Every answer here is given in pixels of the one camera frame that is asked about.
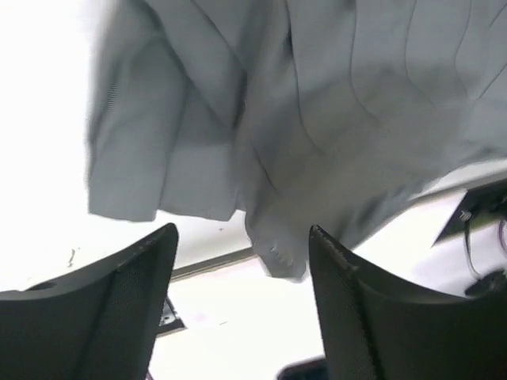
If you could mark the grey pleated skirt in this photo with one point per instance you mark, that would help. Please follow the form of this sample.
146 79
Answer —
298 113

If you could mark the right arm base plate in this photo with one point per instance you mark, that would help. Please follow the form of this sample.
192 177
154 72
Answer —
481 206

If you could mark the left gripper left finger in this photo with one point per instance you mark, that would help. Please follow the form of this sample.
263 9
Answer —
98 322

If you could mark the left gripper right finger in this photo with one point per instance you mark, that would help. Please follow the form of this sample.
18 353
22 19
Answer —
376 325

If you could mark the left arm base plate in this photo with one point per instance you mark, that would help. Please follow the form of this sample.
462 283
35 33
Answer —
170 321

